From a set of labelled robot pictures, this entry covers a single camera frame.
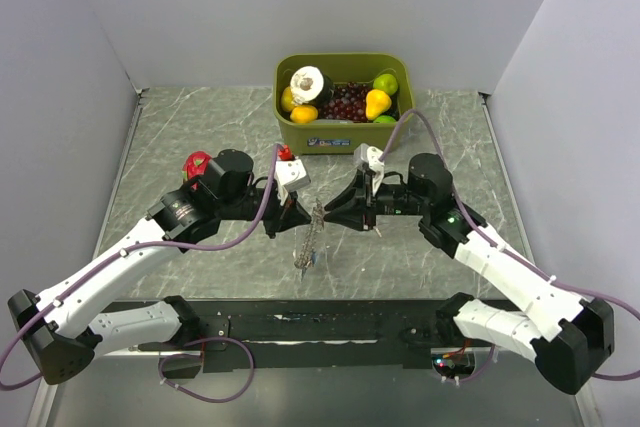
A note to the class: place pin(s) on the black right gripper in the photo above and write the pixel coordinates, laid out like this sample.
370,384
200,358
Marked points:
352,206

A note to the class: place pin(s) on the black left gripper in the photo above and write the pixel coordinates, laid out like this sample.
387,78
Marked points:
285,218

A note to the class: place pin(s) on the round metal key organizer disc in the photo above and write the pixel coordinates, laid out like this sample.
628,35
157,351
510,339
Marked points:
307,242

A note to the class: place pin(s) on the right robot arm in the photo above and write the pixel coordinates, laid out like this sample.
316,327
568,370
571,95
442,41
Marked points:
565,335

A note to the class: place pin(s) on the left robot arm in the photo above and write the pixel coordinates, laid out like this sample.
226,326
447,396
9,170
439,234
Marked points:
176,224

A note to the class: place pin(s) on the olive green plastic bin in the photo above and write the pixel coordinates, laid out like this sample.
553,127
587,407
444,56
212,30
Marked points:
340,138

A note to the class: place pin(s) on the green fruit front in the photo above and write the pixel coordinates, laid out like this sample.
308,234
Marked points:
384,119

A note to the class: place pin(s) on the orange fruit front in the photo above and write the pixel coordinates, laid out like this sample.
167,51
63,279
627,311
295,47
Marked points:
303,114

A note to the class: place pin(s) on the dark red grapes bunch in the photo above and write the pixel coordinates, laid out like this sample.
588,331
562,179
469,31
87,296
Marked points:
347,103

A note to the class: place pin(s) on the yellow pear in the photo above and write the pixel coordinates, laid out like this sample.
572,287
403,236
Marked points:
377,102

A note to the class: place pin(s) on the red dragon fruit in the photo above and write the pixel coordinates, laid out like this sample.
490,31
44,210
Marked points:
195,164

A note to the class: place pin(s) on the yellow lemon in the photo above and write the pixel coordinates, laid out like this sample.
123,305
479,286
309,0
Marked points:
287,103

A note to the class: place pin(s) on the white black tape roll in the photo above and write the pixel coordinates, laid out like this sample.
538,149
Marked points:
310,86

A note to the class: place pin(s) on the green lime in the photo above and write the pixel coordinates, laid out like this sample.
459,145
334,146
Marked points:
387,83

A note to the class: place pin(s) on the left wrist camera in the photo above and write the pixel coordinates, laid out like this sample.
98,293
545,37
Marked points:
290,173

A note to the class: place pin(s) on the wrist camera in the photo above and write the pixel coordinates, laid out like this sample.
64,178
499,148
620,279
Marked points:
290,173
369,159

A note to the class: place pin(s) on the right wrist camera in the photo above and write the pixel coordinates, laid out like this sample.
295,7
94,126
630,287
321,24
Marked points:
369,159

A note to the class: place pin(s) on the aluminium rail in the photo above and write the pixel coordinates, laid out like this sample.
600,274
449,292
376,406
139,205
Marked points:
162,323

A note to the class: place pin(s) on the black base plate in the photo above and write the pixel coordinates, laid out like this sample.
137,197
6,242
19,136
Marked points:
328,333

